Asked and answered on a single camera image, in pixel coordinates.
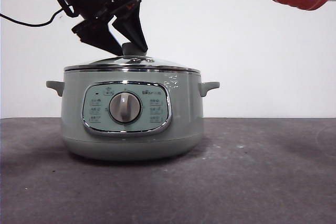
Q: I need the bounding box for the glass lid with green knob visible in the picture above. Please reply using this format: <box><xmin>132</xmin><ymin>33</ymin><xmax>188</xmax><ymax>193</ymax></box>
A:
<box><xmin>64</xmin><ymin>42</ymin><xmax>202</xmax><ymax>74</ymax></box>

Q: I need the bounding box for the pale green electric pot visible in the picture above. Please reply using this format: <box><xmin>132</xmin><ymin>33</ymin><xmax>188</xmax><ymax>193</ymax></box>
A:
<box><xmin>46</xmin><ymin>63</ymin><xmax>221</xmax><ymax>162</ymax></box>

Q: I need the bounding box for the black cable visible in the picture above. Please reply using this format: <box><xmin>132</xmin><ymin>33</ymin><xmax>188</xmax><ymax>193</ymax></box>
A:
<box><xmin>0</xmin><ymin>8</ymin><xmax>65</xmax><ymax>27</ymax></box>

